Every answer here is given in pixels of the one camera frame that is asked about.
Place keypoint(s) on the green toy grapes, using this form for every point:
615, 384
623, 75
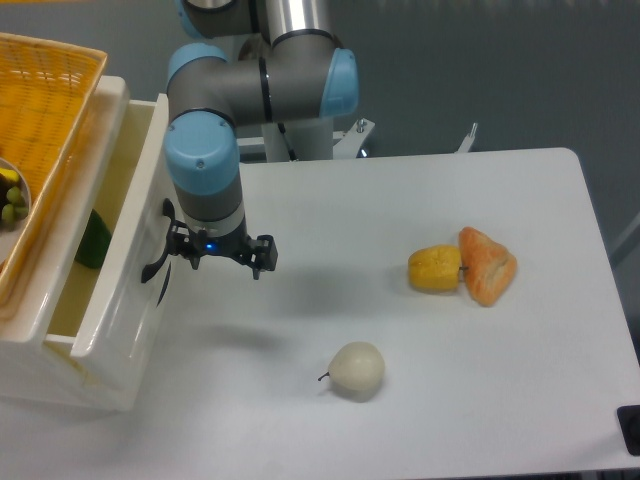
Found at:
16, 197

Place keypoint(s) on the yellow toy fruit piece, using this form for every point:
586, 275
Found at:
11, 176

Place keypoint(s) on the white toy pear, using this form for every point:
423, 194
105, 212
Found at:
356, 371

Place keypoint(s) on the white plate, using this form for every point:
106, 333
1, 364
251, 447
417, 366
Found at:
10, 236

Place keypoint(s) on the green toy bell pepper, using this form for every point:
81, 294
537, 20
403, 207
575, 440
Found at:
94, 244

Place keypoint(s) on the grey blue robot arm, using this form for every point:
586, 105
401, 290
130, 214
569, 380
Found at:
250, 63

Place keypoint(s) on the yellow woven basket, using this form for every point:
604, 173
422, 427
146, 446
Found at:
46, 87

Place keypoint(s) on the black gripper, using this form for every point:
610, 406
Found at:
260, 254

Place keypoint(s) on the orange toy croissant bread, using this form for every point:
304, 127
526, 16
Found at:
489, 267

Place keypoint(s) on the dark toy eggplant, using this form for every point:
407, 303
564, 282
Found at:
4, 192

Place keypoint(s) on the white drawer cabinet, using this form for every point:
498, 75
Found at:
30, 369

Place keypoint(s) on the black object at table edge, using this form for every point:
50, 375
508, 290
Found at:
629, 421

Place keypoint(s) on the white metal frame bracket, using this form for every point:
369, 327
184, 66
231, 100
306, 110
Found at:
468, 140

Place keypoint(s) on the yellow toy bell pepper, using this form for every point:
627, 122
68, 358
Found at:
437, 268

